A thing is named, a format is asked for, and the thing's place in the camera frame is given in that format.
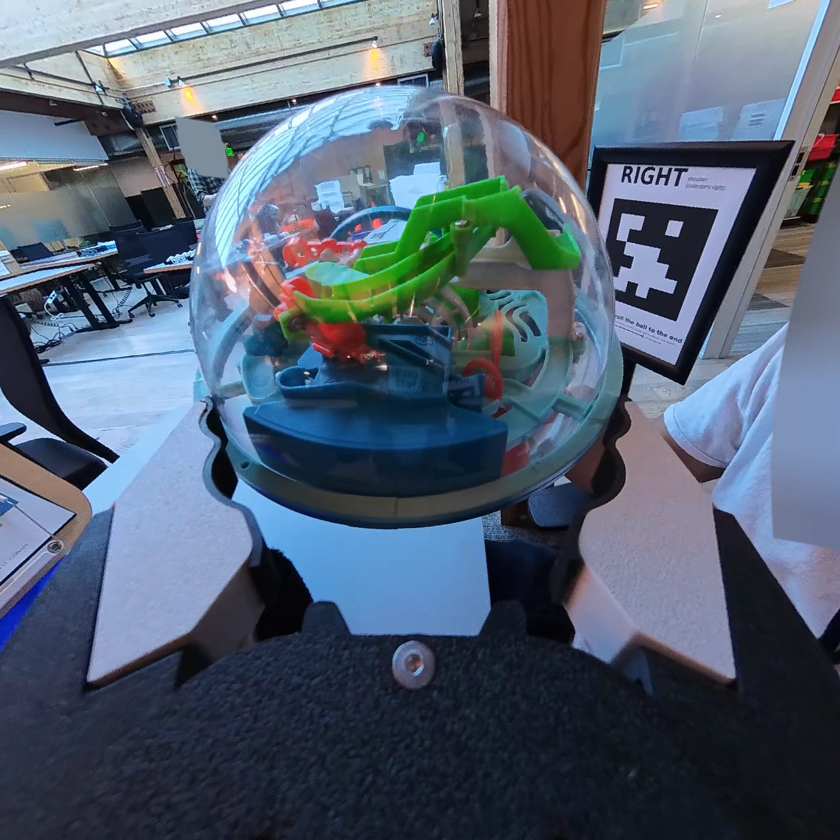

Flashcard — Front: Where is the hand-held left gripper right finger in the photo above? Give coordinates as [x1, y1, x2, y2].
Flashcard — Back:
[563, 399, 737, 683]

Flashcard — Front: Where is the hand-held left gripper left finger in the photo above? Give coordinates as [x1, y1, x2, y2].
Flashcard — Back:
[87, 399, 265, 688]

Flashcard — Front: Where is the clear maze ball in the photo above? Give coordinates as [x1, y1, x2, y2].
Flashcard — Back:
[189, 85, 626, 530]

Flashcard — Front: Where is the black chair armrest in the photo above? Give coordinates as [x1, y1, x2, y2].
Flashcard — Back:
[528, 482, 592, 530]

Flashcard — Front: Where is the wood-edged document board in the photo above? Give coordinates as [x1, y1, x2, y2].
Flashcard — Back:
[0, 443, 93, 619]

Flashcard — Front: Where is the small black office chair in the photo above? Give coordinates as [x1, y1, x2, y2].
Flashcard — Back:
[121, 223, 188, 319]

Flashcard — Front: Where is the office desk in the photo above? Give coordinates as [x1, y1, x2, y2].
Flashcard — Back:
[0, 248, 120, 332]

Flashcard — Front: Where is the black framed tag sign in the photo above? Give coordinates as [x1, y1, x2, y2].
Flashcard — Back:
[586, 139, 796, 386]

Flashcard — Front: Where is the stack of green crates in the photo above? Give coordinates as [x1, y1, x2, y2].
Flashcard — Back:
[786, 131, 840, 219]

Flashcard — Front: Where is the wooden post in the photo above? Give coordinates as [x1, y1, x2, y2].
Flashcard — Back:
[489, 0, 608, 191]

